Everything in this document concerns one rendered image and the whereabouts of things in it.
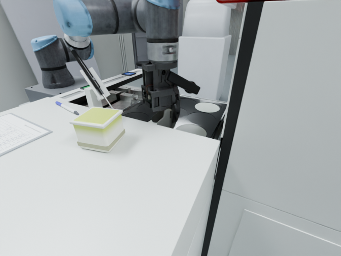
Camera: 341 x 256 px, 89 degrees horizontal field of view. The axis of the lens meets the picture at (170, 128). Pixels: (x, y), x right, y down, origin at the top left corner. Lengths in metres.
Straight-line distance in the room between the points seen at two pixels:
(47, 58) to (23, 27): 1.97
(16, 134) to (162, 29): 0.41
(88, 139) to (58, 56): 0.73
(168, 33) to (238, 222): 0.52
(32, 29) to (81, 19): 2.63
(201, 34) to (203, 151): 2.43
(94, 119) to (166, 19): 0.25
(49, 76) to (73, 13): 0.67
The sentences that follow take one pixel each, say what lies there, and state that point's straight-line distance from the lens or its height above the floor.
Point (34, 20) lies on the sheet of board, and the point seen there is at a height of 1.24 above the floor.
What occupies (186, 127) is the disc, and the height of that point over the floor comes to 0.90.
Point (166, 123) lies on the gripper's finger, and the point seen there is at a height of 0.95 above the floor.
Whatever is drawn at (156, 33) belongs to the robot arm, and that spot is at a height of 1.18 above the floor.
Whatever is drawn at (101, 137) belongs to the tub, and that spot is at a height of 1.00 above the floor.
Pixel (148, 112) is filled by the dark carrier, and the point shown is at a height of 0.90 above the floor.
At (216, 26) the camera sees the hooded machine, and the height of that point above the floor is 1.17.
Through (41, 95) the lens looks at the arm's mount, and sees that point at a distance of 1.08.
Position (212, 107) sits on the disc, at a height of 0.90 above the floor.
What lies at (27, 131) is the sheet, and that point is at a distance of 0.55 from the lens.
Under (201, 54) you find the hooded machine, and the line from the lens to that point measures 2.69.
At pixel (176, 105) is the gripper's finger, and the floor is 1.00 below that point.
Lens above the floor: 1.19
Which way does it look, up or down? 31 degrees down
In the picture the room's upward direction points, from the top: straight up
